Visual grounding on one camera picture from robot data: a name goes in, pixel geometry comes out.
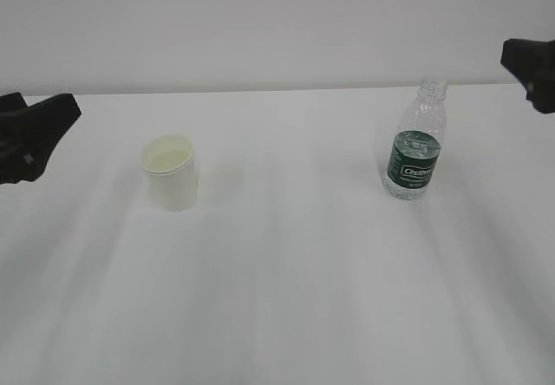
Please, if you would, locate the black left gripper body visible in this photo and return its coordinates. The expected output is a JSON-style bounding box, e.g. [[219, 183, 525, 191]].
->
[[1, 116, 55, 184]]

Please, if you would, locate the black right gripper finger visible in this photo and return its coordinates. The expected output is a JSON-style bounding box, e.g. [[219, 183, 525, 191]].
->
[[500, 38, 554, 95]]

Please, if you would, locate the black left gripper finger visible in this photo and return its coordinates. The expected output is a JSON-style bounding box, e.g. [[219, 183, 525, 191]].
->
[[18, 93, 82, 151], [0, 92, 28, 119]]

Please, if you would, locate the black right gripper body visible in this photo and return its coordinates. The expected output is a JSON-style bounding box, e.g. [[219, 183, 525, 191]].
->
[[526, 79, 555, 114]]

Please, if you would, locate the white paper cup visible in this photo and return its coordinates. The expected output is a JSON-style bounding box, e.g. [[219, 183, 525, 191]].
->
[[140, 134, 199, 212]]

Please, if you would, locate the clear green-label water bottle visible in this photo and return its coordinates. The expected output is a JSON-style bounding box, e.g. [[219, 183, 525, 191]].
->
[[383, 78, 447, 200]]

